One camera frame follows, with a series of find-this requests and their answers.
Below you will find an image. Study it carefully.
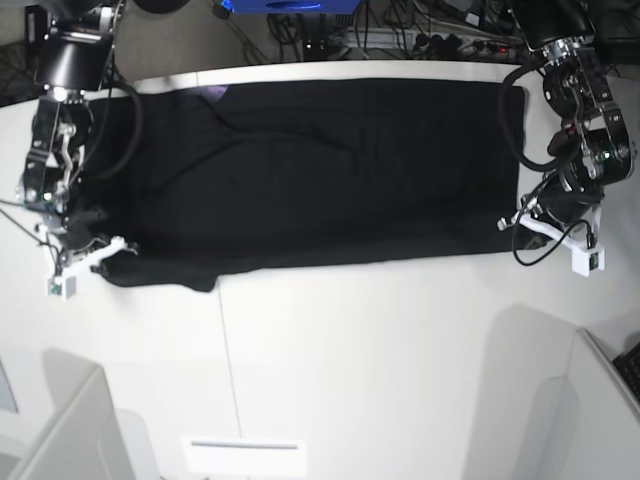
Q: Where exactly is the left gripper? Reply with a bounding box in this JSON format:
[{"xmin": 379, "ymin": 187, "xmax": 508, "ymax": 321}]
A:
[{"xmin": 497, "ymin": 179, "xmax": 603, "ymax": 255}]

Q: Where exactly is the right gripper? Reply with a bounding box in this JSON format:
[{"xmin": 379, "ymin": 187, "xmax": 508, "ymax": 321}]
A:
[{"xmin": 37, "ymin": 204, "xmax": 139, "ymax": 275}]

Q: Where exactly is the black T-shirt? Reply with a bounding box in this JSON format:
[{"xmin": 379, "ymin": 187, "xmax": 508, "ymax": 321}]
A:
[{"xmin": 80, "ymin": 79, "xmax": 519, "ymax": 292}]

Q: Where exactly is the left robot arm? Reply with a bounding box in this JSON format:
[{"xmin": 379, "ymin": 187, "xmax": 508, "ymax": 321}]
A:
[{"xmin": 497, "ymin": 1, "xmax": 634, "ymax": 249}]

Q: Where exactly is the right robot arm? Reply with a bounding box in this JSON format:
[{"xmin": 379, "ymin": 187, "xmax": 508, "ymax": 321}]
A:
[{"xmin": 18, "ymin": 1, "xmax": 143, "ymax": 279}]

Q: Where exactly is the black keyboard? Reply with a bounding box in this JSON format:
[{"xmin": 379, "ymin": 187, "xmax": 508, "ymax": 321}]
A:
[{"xmin": 613, "ymin": 344, "xmax": 640, "ymax": 400}]

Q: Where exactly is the white left partition panel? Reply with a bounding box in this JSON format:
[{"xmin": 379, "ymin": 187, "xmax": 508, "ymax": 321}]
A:
[{"xmin": 7, "ymin": 349, "xmax": 136, "ymax": 479}]

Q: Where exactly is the white partition panel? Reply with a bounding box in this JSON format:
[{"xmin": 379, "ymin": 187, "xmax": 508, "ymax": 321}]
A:
[
  {"xmin": 7, "ymin": 349, "xmax": 136, "ymax": 479},
  {"xmin": 549, "ymin": 329, "xmax": 639, "ymax": 479}
]

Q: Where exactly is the white power strip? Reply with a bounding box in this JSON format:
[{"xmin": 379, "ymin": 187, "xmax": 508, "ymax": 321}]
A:
[{"xmin": 413, "ymin": 33, "xmax": 520, "ymax": 57}]

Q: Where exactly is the white right partition panel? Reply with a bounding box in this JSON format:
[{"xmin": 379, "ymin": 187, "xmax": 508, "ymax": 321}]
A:
[{"xmin": 549, "ymin": 329, "xmax": 639, "ymax": 479}]

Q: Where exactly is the blue box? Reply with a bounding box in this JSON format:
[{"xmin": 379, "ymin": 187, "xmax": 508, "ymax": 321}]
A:
[{"xmin": 221, "ymin": 0, "xmax": 360, "ymax": 15}]

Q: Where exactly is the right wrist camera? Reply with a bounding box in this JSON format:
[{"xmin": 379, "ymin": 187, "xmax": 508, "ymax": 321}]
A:
[{"xmin": 46, "ymin": 275, "xmax": 77, "ymax": 300}]

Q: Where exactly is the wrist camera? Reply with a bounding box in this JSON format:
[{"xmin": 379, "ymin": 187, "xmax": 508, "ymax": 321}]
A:
[
  {"xmin": 571, "ymin": 246, "xmax": 606, "ymax": 277},
  {"xmin": 46, "ymin": 275, "xmax": 77, "ymax": 300}
]

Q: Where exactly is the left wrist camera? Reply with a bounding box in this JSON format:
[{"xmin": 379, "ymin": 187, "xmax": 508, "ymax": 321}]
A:
[{"xmin": 571, "ymin": 246, "xmax": 606, "ymax": 277}]

